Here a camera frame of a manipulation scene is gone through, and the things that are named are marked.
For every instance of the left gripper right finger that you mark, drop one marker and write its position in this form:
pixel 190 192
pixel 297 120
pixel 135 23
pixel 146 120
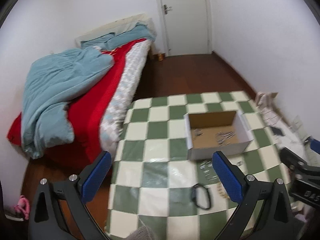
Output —
pixel 275 219

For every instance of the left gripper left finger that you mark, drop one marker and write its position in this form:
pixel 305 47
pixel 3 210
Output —
pixel 46 220

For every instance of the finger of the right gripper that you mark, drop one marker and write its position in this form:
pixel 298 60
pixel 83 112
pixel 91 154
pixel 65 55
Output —
pixel 315 145

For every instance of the pink slippers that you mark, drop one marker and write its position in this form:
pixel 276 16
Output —
pixel 23 207

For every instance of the black smartphone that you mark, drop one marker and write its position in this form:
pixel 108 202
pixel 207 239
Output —
pixel 277 131

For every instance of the red bed sheet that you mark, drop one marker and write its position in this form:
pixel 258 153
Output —
pixel 84 113

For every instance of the white cardboard box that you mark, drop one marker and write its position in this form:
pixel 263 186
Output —
pixel 206 133

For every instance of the checkered grey white mattress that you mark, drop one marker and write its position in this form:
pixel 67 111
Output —
pixel 113 118

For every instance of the teal blue duvet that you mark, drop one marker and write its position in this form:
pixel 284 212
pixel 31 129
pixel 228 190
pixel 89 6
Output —
pixel 52 82

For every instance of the small orange bottle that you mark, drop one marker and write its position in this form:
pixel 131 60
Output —
pixel 160 57

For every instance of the white door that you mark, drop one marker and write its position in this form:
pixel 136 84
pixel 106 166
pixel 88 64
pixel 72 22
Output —
pixel 186 26

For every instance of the teal pillow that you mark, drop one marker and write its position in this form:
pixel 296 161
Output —
pixel 112 41

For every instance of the beige headboard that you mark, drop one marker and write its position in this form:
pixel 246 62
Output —
pixel 118 27

